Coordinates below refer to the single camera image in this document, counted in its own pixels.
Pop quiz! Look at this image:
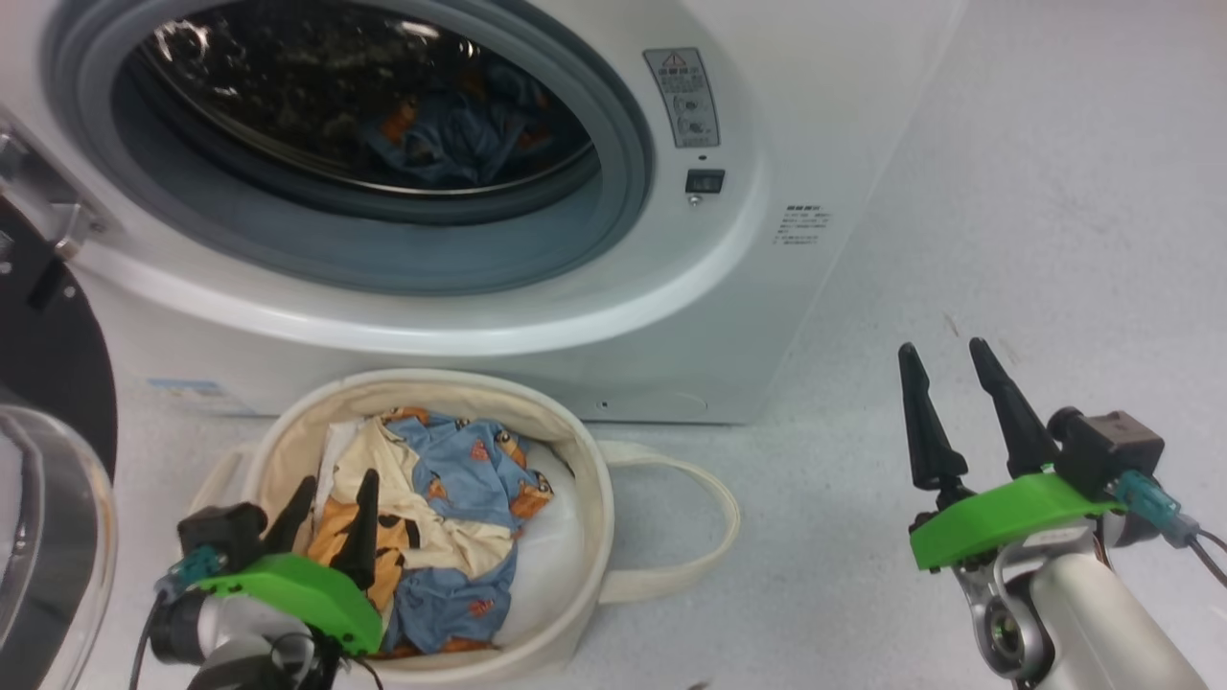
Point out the white stuffed liner bag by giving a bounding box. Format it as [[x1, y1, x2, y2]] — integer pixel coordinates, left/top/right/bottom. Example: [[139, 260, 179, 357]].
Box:
[[316, 422, 586, 643]]

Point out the silver door hinge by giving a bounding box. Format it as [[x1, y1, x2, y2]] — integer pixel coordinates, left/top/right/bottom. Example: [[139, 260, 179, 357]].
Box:
[[0, 125, 106, 260]]

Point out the teal-plug right camera cable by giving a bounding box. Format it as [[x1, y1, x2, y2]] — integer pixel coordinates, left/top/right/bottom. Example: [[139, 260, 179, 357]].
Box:
[[1112, 470, 1227, 587]]

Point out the small black text sticker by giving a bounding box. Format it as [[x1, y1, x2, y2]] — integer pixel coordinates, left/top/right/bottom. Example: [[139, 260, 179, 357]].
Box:
[[778, 203, 833, 248]]

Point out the white front-load washing machine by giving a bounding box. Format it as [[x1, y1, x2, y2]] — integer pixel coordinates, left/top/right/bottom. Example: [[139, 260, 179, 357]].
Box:
[[0, 0, 969, 425]]

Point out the teal-plug left camera cable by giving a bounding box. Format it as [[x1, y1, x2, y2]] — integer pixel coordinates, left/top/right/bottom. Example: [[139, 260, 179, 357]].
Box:
[[129, 546, 226, 690]]

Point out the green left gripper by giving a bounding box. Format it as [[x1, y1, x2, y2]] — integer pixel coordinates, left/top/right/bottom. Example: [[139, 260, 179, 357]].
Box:
[[198, 468, 384, 657]]

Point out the grey warning label sticker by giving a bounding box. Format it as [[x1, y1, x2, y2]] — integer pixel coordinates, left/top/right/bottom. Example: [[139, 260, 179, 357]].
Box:
[[643, 48, 720, 149]]

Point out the stainless steel washing machine drum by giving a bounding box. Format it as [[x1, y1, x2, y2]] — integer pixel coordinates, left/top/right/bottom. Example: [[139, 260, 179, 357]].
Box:
[[115, 0, 600, 226]]

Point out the teal-plug camera cable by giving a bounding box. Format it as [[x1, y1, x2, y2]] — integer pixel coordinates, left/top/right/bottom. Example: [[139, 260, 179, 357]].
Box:
[[1112, 470, 1227, 587], [129, 546, 226, 690]]

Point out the cream canvas laundry basket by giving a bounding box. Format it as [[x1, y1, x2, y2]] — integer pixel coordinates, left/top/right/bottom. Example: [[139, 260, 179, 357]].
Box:
[[187, 369, 741, 689]]

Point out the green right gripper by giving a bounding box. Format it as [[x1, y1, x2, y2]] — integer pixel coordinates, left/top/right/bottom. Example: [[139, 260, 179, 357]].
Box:
[[897, 336, 1127, 572]]

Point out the black round glass washer door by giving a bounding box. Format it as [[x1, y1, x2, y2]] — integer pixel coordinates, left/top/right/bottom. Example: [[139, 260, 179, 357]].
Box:
[[0, 196, 118, 690]]

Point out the cream and blue bear-print garment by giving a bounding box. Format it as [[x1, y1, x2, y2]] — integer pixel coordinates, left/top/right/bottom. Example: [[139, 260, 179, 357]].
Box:
[[305, 407, 555, 657]]

